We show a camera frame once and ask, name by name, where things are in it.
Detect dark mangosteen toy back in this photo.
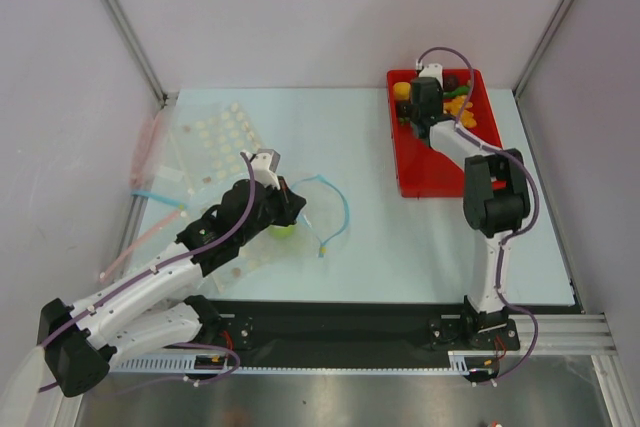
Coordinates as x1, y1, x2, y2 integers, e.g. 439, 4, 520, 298
443, 74, 460, 92

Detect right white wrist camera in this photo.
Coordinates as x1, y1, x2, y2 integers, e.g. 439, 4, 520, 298
416, 61, 444, 84

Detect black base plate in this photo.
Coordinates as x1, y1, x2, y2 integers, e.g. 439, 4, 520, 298
194, 296, 520, 370

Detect dark mangosteen toy front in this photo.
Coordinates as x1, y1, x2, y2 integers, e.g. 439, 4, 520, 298
395, 101, 412, 125

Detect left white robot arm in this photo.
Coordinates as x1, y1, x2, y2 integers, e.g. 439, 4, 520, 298
37, 177, 307, 397

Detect green toy chili pepper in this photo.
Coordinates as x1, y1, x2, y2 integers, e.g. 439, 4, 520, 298
443, 85, 470, 99

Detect right corner aluminium post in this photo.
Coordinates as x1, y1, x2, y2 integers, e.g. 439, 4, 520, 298
512, 0, 577, 101

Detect corner aluminium post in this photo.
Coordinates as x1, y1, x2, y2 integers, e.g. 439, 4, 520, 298
100, 0, 167, 109
512, 0, 577, 101

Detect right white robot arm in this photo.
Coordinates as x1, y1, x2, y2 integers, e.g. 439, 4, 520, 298
408, 77, 531, 348

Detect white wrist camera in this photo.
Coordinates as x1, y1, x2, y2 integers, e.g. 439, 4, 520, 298
240, 148, 281, 190
416, 61, 444, 84

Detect blue zipper clear bag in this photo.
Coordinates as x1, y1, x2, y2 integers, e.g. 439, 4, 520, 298
274, 172, 350, 259

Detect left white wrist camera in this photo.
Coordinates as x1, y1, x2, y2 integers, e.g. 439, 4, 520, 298
240, 148, 281, 190

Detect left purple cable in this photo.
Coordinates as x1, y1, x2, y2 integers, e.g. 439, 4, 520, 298
37, 150, 259, 394

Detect red plastic tray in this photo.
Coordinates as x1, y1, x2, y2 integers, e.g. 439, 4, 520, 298
386, 68, 502, 198

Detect yellow toy fruit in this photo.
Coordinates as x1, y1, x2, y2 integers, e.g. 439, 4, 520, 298
392, 82, 411, 101

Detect dotted clear zip bag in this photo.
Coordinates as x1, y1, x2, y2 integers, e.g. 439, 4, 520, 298
165, 102, 277, 298

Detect dark mangosteen toy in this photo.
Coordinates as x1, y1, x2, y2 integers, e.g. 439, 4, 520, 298
443, 74, 460, 92
395, 101, 412, 125

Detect orange toy fruit pieces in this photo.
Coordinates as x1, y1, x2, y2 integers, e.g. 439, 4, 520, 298
444, 95, 477, 129

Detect left corner aluminium post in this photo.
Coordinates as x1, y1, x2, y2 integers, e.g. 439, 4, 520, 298
100, 0, 167, 109

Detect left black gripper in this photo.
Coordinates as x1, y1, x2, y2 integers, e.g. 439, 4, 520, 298
236, 175, 305, 245

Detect aluminium frame rail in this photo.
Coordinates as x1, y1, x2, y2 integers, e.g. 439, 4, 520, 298
69, 311, 616, 363

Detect green toy apple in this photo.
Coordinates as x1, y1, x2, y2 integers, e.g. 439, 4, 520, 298
268, 225, 296, 240

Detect white slotted cable duct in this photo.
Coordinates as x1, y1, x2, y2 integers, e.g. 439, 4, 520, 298
111, 353, 477, 376

